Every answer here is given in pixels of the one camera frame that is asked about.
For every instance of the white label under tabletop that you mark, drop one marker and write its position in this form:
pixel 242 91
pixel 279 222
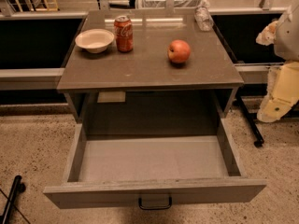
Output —
pixel 111 97

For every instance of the grey cabinet table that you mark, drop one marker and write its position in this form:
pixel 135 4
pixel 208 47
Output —
pixel 146 67

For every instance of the black stand leg left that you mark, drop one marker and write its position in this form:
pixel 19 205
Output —
pixel 16 188

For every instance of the clear plastic water bottle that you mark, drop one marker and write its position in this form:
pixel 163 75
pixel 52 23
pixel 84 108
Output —
pixel 203 19

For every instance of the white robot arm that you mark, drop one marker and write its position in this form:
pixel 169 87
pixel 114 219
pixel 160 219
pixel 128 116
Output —
pixel 286 45

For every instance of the white wire basket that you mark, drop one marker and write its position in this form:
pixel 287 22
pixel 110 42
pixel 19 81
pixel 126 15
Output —
pixel 149 4

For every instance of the black stand leg right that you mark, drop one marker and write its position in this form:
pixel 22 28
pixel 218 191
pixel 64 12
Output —
pixel 258 137

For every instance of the black stand leg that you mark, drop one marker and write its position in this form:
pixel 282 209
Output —
pixel 258 137
pixel 16 188

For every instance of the grey open top drawer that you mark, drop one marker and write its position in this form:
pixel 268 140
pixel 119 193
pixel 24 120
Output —
pixel 117 172

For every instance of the black drawer handle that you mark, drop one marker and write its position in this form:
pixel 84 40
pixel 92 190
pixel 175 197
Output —
pixel 155 205

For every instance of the red apple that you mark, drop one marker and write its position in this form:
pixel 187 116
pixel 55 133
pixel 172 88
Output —
pixel 178 51

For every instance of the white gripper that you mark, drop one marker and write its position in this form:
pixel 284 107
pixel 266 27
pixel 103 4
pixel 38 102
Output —
pixel 288 37

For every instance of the red coca-cola can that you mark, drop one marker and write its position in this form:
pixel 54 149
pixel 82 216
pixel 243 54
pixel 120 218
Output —
pixel 123 29

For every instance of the white bowl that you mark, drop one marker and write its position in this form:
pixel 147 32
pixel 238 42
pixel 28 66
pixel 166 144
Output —
pixel 94 40

